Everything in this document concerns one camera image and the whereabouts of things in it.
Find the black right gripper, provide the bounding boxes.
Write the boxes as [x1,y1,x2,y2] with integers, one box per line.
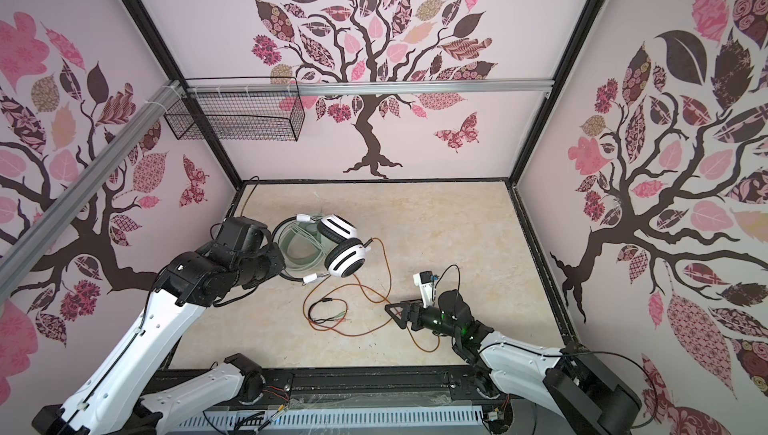
[387,295,462,341]

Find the red headphone cable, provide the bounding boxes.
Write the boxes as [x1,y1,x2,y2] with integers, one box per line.
[301,236,442,353]

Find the mint green headphones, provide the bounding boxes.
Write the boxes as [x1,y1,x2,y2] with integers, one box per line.
[274,217,326,283]

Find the white black headphones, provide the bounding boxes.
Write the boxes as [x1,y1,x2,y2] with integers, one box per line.
[274,214,372,285]

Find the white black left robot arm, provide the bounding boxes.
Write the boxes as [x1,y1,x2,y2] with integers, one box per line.
[32,216,284,434]

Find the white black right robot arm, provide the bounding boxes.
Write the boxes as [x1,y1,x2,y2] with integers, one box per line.
[384,289,642,434]

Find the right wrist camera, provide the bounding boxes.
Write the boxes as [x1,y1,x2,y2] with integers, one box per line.
[413,270,439,308]

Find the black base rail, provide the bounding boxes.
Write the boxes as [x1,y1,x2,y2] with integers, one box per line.
[149,364,535,409]

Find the white slotted cable duct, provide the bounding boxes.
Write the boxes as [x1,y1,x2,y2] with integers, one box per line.
[171,406,485,434]

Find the black wire basket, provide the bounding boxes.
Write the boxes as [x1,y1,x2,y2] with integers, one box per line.
[164,75,305,142]

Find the aluminium rail left wall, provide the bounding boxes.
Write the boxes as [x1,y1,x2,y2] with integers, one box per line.
[1,80,183,300]

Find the aluminium rail wall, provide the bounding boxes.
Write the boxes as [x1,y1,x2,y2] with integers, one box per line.
[186,78,554,96]
[1,80,183,300]

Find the aluminium rail back wall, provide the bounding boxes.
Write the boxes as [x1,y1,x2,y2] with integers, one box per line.
[186,78,554,96]

